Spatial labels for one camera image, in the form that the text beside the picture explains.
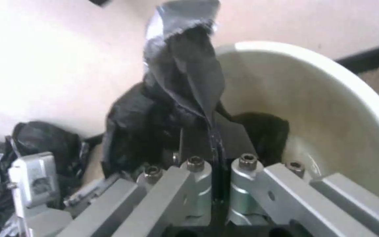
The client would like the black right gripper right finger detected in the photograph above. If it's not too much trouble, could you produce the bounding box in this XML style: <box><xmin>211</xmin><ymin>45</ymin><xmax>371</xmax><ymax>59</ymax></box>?
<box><xmin>216</xmin><ymin>119</ymin><xmax>379</xmax><ymax>237</ymax></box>

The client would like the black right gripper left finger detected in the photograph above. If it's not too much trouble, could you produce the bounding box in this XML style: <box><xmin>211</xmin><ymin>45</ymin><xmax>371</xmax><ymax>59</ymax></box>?
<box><xmin>55</xmin><ymin>123</ymin><xmax>217</xmax><ymax>237</ymax></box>

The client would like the black plastic trash bag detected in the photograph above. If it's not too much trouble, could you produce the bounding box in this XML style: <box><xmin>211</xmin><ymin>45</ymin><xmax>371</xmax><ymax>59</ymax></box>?
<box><xmin>102</xmin><ymin>0</ymin><xmax>291</xmax><ymax>179</ymax></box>

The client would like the white round trash bin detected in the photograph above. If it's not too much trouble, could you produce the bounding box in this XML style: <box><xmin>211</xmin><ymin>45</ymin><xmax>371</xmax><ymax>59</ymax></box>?
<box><xmin>214</xmin><ymin>40</ymin><xmax>379</xmax><ymax>198</ymax></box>

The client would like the crumpled black plastic bag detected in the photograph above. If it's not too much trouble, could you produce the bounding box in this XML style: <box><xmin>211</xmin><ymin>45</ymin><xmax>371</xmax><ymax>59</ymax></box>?
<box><xmin>0</xmin><ymin>121</ymin><xmax>91</xmax><ymax>237</ymax></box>

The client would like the dark skirting board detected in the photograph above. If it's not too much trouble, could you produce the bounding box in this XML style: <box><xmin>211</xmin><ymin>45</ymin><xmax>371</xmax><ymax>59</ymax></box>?
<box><xmin>336</xmin><ymin>42</ymin><xmax>379</xmax><ymax>72</ymax></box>

